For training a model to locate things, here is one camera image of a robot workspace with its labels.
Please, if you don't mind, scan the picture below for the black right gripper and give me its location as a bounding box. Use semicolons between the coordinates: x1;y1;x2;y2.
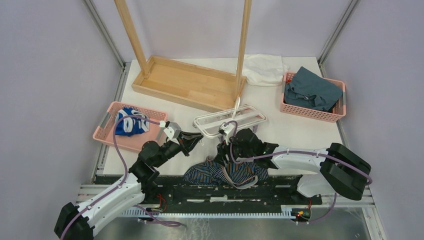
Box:
212;131;255;168

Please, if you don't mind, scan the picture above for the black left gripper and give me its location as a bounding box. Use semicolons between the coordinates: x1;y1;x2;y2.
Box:
154;130;203;168

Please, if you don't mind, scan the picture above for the white plastic clip hanger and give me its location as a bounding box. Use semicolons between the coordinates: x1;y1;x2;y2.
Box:
192;97;268;139

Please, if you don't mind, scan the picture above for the navy striped boxer underwear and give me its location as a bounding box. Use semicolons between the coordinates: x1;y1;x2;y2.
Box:
183;157;269;190

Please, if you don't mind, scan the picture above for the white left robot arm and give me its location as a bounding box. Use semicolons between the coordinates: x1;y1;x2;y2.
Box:
53;131;203;240

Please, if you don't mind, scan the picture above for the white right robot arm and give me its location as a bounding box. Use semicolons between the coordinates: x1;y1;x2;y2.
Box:
213;128;372;204

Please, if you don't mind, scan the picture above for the wooden hanger rack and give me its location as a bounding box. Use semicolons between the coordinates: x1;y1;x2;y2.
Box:
114;0;252;113

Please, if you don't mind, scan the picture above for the blue white underwear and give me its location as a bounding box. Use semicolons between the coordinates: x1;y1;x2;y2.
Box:
115;107;150;137

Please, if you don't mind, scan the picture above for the teal grey underwear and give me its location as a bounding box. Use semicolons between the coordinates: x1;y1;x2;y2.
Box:
283;66;343;112

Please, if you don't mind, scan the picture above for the pink basket left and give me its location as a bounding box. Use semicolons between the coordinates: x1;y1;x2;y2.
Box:
92;101;168;153

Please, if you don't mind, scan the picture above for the pink basket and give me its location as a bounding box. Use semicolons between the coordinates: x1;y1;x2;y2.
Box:
92;101;168;153
280;67;346;123

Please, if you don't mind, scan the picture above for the white folded cloth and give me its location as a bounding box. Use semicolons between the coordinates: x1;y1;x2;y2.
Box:
242;54;290;87

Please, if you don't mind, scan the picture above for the pink basket right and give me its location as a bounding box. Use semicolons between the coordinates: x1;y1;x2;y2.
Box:
280;67;346;123

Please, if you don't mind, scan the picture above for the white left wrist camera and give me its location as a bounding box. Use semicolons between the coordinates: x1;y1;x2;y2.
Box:
159;120;181;143

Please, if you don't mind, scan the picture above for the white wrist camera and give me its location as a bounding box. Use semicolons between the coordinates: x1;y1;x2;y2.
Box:
218;120;238;145
159;120;181;143

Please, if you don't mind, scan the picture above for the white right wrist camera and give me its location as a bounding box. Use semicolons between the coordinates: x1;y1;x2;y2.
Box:
218;120;238;145

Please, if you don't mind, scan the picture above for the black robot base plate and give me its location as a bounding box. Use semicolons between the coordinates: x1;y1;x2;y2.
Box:
96;175;324;215

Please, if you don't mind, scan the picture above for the white slotted cable duct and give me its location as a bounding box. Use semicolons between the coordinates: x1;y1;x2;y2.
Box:
119;207;296;220

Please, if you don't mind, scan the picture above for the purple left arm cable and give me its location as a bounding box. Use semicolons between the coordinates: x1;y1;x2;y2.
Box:
59;115;181;240

